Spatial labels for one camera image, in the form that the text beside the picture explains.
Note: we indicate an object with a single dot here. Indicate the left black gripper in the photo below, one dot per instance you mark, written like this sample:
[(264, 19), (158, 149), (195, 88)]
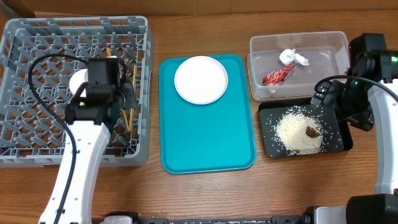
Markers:
[(130, 102)]

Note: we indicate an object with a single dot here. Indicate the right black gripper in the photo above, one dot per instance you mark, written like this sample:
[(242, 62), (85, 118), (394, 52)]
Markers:
[(321, 98)]

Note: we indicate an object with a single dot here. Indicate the brown food piece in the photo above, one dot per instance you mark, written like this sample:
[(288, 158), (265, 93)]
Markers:
[(311, 132)]

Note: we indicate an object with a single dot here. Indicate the grey bowl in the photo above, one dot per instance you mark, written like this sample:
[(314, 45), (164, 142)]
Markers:
[(79, 77)]

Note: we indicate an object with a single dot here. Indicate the white rice pile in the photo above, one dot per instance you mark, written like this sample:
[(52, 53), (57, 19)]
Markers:
[(298, 130)]

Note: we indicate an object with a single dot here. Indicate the large white plate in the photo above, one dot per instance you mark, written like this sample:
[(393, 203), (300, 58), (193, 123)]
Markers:
[(201, 80)]

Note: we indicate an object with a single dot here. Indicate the white napkin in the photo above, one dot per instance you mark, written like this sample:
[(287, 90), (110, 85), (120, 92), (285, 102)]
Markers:
[(289, 55)]

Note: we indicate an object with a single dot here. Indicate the red snack wrapper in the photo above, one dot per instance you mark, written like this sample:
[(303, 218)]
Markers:
[(277, 77)]

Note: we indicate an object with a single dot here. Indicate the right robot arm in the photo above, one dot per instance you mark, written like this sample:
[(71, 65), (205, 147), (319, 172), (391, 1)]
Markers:
[(375, 67)]

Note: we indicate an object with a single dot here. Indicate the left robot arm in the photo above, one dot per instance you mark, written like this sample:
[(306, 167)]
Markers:
[(102, 94)]

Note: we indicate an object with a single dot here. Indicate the clear plastic bin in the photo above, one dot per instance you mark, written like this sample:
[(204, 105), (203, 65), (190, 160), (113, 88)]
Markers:
[(327, 54)]

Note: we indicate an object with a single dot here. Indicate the black tray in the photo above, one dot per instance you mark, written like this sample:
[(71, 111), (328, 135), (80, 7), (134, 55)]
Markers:
[(270, 112)]

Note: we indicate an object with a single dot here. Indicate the teal serving tray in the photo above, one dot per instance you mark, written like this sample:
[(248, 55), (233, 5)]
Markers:
[(206, 138)]

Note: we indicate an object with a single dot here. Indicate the grey plastic dish rack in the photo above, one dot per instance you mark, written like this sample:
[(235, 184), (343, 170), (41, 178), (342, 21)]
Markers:
[(38, 58)]

